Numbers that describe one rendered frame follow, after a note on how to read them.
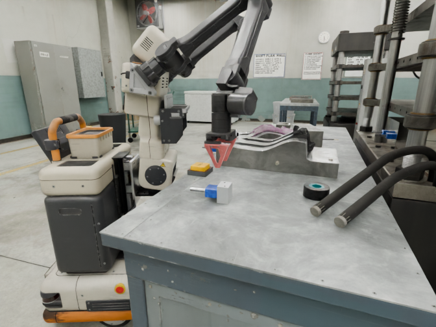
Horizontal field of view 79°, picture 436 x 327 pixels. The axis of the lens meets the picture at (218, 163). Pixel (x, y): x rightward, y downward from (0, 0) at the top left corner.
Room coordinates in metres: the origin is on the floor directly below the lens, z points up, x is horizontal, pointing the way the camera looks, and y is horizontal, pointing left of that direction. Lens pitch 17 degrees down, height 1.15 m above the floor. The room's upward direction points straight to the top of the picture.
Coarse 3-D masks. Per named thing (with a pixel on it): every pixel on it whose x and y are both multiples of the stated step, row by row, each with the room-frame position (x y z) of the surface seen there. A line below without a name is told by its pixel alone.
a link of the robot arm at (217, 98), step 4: (216, 92) 0.78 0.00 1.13; (220, 92) 0.77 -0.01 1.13; (224, 92) 0.76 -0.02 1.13; (228, 92) 0.75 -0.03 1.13; (232, 92) 0.74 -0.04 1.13; (212, 96) 0.76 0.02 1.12; (216, 96) 0.75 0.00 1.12; (220, 96) 0.74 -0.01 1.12; (224, 96) 0.74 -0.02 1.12; (212, 100) 0.76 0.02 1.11; (216, 100) 0.75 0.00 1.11; (220, 100) 0.74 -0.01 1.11; (224, 100) 0.74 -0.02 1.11; (212, 104) 0.76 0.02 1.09; (216, 104) 0.75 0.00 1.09; (220, 104) 0.74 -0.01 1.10; (224, 104) 0.74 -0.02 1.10; (212, 108) 0.76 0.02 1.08; (216, 108) 0.75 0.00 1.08; (220, 108) 0.74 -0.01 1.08; (224, 108) 0.74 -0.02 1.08; (216, 112) 0.76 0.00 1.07; (220, 112) 0.74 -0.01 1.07; (224, 112) 0.74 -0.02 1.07
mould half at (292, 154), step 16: (256, 144) 1.19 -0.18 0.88; (288, 144) 1.03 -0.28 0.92; (304, 144) 1.01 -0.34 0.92; (240, 160) 1.10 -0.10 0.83; (256, 160) 1.08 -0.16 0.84; (272, 160) 1.05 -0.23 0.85; (288, 160) 1.03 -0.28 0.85; (304, 160) 1.01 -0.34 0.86; (320, 160) 1.01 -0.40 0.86; (336, 160) 1.01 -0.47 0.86; (336, 176) 0.97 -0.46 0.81
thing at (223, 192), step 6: (210, 186) 0.78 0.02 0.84; (216, 186) 0.78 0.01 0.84; (222, 186) 0.75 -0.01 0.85; (228, 186) 0.75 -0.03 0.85; (210, 192) 0.76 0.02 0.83; (216, 192) 0.75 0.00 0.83; (222, 192) 0.74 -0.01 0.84; (228, 192) 0.74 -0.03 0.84; (216, 198) 0.75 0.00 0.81; (222, 198) 0.74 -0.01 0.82; (228, 198) 0.74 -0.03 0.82
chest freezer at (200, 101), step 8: (192, 96) 8.10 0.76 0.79; (200, 96) 8.02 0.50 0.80; (208, 96) 7.95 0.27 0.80; (192, 104) 8.10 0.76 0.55; (200, 104) 8.02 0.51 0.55; (208, 104) 7.95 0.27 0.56; (192, 112) 8.10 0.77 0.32; (200, 112) 8.02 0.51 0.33; (208, 112) 7.95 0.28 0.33; (192, 120) 8.10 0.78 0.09; (200, 120) 8.02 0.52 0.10; (208, 120) 7.95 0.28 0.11; (232, 120) 7.74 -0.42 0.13
